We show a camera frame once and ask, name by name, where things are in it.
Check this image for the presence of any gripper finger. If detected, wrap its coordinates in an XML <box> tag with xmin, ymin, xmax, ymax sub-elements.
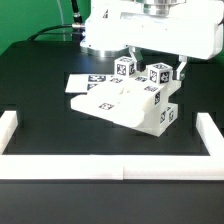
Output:
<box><xmin>129</xmin><ymin>46</ymin><xmax>144</xmax><ymax>72</ymax></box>
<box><xmin>175</xmin><ymin>55</ymin><xmax>188</xmax><ymax>81</ymax></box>

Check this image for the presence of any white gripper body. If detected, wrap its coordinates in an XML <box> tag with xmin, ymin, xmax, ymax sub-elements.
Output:
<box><xmin>85</xmin><ymin>0</ymin><xmax>224</xmax><ymax>59</ymax></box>

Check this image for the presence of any white chair back frame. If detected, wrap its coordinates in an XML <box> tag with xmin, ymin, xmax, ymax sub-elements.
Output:
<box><xmin>69</xmin><ymin>74</ymin><xmax>183</xmax><ymax>129</ymax></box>

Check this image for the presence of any white marker sheet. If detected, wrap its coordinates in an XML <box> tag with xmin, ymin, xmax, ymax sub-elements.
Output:
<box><xmin>64</xmin><ymin>73</ymin><xmax>124</xmax><ymax>95</ymax></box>

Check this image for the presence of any white U-shaped fence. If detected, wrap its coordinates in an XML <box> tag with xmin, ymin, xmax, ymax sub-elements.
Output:
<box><xmin>0</xmin><ymin>111</ymin><xmax>224</xmax><ymax>180</ymax></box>

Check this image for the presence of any black cable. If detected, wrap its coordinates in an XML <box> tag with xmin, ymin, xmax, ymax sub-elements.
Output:
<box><xmin>27</xmin><ymin>0</ymin><xmax>86</xmax><ymax>42</ymax></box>

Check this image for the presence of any grey thin cable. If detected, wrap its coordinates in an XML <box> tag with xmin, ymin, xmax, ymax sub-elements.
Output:
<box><xmin>56</xmin><ymin>0</ymin><xmax>66</xmax><ymax>42</ymax></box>

